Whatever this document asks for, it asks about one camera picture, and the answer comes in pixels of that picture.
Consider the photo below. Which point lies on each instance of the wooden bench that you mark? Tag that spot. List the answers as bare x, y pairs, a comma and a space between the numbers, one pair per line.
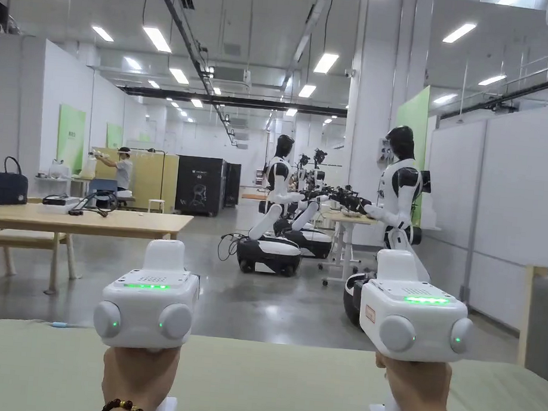
31, 239

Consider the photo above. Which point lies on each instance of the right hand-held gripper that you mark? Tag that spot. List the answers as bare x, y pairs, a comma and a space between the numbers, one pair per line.
412, 318

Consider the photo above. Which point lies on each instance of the black cabinet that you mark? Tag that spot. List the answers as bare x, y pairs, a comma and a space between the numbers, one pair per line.
201, 185

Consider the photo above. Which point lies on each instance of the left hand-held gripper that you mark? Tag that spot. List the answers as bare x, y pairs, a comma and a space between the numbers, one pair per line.
146, 300

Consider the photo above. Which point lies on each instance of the white and black humanoid robot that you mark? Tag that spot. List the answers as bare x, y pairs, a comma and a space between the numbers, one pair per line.
313, 218
273, 215
402, 188

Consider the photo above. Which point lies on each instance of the white desk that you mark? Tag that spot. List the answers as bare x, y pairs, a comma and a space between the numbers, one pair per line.
346, 231

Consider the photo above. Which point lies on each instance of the person's right hand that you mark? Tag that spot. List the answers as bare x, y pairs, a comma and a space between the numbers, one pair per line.
421, 386

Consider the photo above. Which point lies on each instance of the person's left hand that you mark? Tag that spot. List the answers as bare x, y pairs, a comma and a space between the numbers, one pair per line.
137, 376

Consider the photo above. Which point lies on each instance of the bed with pale green sheet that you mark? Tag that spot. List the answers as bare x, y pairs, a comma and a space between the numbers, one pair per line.
267, 392

